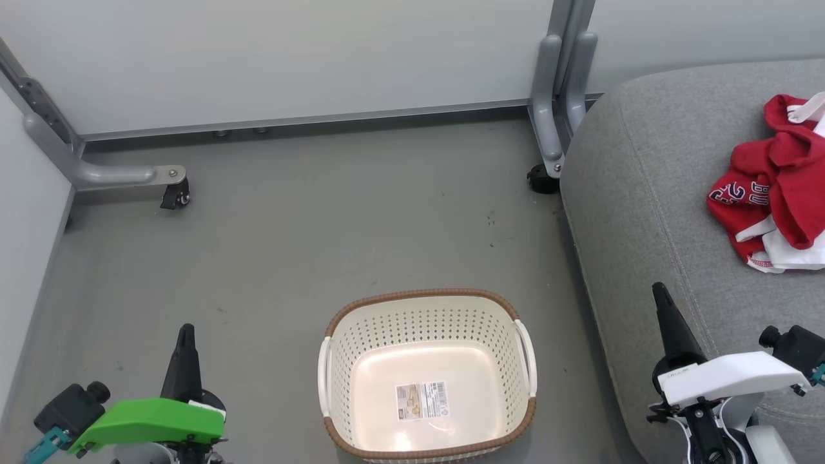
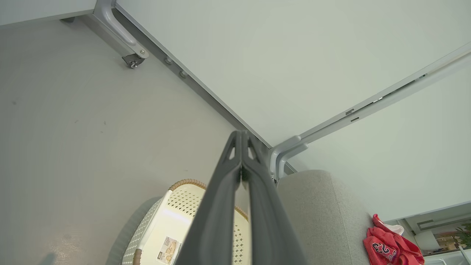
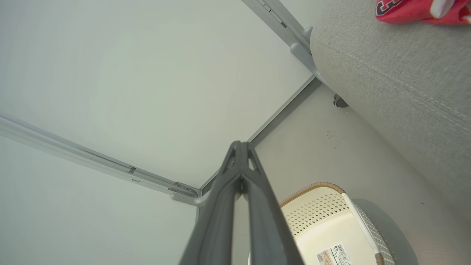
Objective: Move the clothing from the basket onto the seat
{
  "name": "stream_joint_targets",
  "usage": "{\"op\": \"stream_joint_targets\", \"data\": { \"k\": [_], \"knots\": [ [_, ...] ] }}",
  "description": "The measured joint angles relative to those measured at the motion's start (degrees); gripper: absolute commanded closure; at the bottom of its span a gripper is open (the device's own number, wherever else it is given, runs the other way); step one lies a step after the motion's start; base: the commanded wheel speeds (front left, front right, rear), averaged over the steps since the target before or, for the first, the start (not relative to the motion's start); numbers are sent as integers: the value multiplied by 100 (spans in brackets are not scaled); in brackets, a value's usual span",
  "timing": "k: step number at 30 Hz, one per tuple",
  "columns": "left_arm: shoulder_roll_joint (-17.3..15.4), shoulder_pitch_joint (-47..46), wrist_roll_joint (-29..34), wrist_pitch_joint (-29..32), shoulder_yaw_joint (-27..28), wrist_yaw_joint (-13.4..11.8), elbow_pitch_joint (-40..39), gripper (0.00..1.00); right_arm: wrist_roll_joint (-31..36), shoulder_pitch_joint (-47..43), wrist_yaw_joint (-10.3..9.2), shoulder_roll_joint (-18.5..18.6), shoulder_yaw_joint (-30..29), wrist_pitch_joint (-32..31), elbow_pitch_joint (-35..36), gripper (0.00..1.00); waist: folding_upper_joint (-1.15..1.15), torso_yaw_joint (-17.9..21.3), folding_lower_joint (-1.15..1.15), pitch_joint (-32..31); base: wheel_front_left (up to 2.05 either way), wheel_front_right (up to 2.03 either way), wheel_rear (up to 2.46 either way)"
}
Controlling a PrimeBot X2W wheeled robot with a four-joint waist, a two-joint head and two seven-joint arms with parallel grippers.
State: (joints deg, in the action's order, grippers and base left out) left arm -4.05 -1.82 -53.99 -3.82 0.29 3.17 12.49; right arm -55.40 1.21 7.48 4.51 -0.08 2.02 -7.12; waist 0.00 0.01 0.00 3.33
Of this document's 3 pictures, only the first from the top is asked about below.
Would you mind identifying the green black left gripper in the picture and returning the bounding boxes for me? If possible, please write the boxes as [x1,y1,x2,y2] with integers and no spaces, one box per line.
[67,323,228,464]

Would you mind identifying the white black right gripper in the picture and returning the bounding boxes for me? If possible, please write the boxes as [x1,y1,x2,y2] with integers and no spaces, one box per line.
[646,282,813,426]

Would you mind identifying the red shorts with white trim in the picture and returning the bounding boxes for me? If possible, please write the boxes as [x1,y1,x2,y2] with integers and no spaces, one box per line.
[730,92,825,271]

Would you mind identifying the grey fabric sofa seat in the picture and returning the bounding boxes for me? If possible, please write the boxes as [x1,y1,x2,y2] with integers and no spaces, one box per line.
[559,59,825,464]

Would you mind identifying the cream perforated laundry basket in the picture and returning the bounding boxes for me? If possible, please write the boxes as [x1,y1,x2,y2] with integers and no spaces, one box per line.
[316,287,538,464]

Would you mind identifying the black caster wheel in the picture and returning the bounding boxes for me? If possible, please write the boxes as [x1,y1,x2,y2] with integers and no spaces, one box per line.
[526,162,562,195]
[159,177,192,211]

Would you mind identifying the paper sticker label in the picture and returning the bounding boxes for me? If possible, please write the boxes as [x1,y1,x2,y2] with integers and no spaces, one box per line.
[394,381,451,422]

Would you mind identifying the grey metal frame leg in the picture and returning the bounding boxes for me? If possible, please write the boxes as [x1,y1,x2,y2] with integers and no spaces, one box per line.
[528,0,600,179]
[0,39,188,192]

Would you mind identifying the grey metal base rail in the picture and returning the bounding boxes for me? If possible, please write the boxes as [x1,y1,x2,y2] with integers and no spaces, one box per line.
[80,93,604,142]

